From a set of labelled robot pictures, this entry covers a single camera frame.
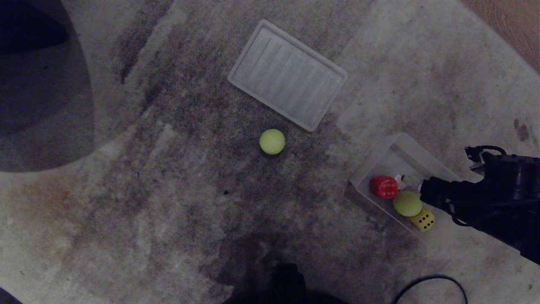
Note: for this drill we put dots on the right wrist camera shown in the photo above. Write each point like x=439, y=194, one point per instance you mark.
x=481, y=157

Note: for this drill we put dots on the clear plastic box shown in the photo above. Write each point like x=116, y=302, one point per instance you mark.
x=398, y=158

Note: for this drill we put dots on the yellow-green tennis ball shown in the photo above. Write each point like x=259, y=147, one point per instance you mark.
x=272, y=141
x=407, y=203

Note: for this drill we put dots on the yellow die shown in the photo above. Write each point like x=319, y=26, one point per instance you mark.
x=423, y=220

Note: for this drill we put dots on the clear plastic box lid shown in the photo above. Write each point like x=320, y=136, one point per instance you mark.
x=287, y=75

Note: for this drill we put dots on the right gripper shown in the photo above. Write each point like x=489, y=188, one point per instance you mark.
x=447, y=196

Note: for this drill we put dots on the red die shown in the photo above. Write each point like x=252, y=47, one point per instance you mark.
x=384, y=187

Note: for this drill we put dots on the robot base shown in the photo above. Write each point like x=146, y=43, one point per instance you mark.
x=287, y=285

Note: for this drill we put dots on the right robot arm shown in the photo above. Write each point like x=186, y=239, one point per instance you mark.
x=512, y=211

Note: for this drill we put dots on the grey mottled rug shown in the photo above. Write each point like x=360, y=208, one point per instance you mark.
x=168, y=236

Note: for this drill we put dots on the dark round seat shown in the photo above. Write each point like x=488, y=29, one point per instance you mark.
x=38, y=84

